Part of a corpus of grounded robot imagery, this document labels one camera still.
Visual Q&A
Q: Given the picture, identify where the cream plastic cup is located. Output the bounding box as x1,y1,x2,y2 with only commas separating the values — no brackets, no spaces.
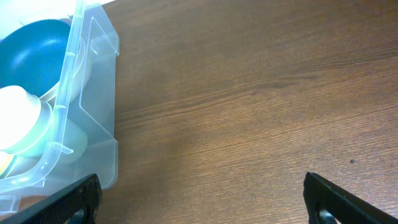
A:
1,85,41,151

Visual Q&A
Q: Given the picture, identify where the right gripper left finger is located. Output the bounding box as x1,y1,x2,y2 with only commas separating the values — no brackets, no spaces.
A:
1,174,102,224

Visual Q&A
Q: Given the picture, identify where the mint green plastic cup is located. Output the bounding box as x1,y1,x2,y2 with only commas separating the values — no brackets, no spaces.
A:
12,102,88,164

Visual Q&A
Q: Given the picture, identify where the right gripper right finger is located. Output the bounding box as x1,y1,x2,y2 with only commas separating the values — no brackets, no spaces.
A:
303,172,397,224

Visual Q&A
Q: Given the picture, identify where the blue large bowl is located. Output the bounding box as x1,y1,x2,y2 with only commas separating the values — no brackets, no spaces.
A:
1,19,70,96

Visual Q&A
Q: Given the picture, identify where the clear plastic storage container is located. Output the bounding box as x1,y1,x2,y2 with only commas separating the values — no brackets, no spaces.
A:
1,1,119,215

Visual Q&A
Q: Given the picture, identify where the yellow small bowl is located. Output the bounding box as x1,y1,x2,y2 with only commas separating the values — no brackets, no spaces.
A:
0,152,14,175

